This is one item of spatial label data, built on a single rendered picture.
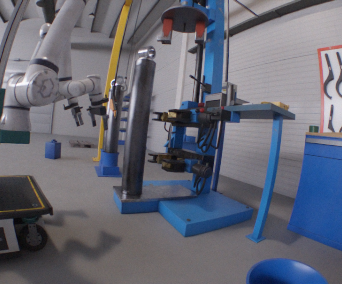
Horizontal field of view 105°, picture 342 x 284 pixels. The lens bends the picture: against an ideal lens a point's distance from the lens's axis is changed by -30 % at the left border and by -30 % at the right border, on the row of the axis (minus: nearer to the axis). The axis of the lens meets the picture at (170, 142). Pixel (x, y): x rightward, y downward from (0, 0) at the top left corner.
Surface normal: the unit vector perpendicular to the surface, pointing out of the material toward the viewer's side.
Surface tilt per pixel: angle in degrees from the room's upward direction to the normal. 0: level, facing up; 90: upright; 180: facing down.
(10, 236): 90
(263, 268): 62
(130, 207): 90
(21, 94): 114
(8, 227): 90
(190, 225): 90
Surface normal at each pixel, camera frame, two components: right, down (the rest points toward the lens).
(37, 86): 0.90, 0.22
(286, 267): -0.37, -0.48
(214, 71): 0.46, 0.09
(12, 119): 0.64, -0.27
